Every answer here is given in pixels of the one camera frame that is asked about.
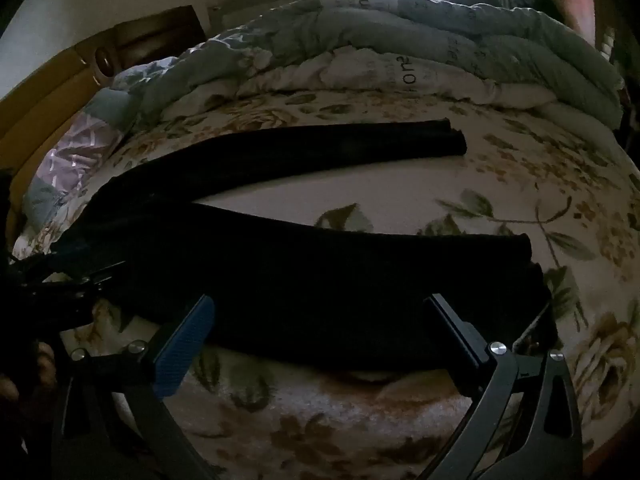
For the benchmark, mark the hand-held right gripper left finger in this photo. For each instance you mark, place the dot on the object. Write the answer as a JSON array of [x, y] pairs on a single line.
[[184, 347]]

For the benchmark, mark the person's left hand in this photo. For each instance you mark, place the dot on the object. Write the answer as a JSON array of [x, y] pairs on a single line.
[[37, 367]]

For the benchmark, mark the black pants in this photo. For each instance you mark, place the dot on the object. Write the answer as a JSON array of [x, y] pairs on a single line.
[[300, 285]]

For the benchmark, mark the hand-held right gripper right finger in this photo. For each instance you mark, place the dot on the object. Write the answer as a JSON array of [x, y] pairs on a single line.
[[462, 347]]

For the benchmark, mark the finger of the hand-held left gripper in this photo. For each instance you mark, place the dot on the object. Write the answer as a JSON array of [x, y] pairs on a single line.
[[75, 294], [95, 271]]

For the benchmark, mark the lilac patterned pillow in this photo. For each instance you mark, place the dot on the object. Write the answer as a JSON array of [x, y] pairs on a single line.
[[85, 152]]

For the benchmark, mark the wooden headboard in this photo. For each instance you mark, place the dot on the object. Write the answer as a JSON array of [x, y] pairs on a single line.
[[50, 110]]

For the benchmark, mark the floral blanket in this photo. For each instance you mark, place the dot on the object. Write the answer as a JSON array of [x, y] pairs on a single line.
[[400, 190]]

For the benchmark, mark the grey-green quilt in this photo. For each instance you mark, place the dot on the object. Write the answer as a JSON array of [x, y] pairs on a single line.
[[400, 35]]

